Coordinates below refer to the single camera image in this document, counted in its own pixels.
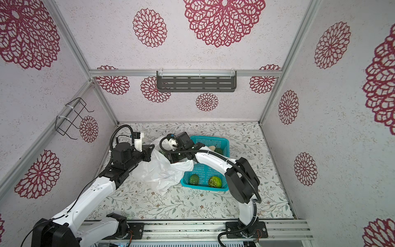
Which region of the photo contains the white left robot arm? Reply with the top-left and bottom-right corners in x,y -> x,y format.
31,143 -> 154,247

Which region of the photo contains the bumpy green custard apple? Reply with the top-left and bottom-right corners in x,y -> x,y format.
208,176 -> 222,188

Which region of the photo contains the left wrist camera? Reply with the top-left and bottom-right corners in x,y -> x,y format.
133,132 -> 145,152

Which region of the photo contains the small green fruit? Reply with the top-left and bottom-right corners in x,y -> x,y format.
189,174 -> 200,186

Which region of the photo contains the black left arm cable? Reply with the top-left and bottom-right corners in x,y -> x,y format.
109,124 -> 135,152

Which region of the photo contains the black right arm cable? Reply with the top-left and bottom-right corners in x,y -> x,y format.
158,134 -> 262,247

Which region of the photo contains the grey metal wall shelf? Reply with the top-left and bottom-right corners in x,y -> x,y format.
156,71 -> 237,93

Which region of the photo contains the white plastic bag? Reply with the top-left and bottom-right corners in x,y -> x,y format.
131,138 -> 195,196

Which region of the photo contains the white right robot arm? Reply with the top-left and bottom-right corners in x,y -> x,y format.
161,146 -> 262,227

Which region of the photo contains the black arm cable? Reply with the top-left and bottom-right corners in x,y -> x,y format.
109,124 -> 135,152
158,134 -> 262,247

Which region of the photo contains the green guava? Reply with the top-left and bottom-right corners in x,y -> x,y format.
215,148 -> 223,155

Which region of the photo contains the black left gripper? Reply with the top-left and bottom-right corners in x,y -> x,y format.
125,144 -> 155,171

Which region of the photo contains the black wire wall rack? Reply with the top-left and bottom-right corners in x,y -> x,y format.
54,97 -> 94,140

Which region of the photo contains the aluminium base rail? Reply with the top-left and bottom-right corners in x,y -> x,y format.
92,219 -> 315,243

